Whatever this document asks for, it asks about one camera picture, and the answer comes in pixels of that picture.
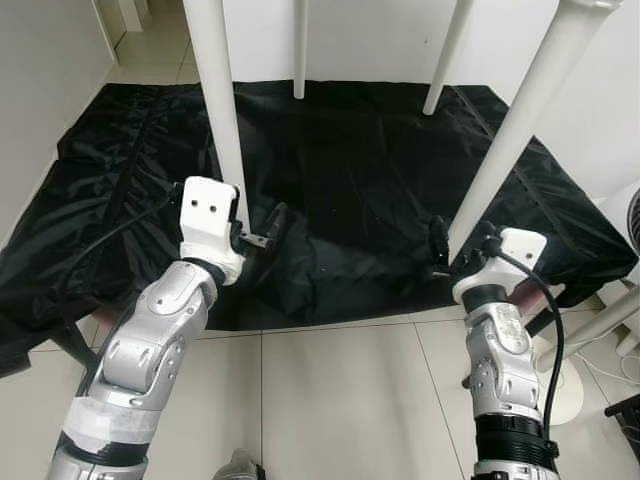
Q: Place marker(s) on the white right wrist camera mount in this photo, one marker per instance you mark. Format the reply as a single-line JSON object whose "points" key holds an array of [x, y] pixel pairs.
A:
{"points": [[505, 255]]}

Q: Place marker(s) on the black rack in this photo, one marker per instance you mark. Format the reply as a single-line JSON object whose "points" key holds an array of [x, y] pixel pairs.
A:
{"points": [[622, 405]]}

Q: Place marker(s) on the white round fan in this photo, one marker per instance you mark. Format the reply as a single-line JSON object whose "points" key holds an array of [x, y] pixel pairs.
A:
{"points": [[600, 320]]}

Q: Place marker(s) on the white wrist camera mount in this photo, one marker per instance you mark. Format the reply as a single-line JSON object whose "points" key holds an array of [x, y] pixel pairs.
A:
{"points": [[210, 215], [505, 255]]}

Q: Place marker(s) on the pink mattress edge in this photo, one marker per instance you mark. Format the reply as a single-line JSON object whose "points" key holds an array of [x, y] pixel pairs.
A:
{"points": [[525, 295]]}

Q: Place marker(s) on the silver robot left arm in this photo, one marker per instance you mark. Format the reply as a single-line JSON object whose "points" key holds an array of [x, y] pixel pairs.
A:
{"points": [[145, 350]]}

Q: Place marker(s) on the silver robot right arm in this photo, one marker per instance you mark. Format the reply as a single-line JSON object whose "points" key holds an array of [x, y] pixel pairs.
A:
{"points": [[505, 360]]}

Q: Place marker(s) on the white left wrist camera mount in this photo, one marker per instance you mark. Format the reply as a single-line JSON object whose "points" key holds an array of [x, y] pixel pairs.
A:
{"points": [[210, 215]]}

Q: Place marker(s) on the white plastic table leg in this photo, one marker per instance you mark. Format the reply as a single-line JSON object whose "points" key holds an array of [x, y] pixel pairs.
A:
{"points": [[520, 120], [300, 50], [448, 55], [222, 100]]}

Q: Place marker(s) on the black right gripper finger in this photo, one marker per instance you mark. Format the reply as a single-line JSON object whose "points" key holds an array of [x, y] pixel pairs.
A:
{"points": [[438, 240]]}

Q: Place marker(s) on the grey robot left leg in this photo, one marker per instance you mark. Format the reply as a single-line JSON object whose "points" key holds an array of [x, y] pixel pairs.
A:
{"points": [[240, 468]]}

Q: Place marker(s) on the black quilted cloth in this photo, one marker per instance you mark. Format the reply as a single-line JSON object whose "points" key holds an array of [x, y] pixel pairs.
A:
{"points": [[380, 180]]}

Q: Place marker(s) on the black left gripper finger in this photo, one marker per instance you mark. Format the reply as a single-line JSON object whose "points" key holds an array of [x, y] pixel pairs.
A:
{"points": [[275, 222]]}

